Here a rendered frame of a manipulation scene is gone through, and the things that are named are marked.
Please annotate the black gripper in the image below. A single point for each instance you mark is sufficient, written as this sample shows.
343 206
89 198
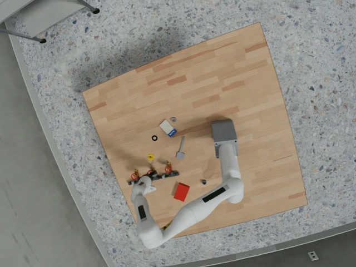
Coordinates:
151 175

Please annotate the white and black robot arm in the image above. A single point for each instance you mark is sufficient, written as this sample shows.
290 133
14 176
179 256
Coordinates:
231 189

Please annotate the black pipe manifold with grey fittings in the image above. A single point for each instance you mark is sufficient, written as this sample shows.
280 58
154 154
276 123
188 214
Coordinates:
155 177

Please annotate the red rectangular block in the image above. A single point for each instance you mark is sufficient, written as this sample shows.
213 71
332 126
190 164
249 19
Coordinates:
181 192

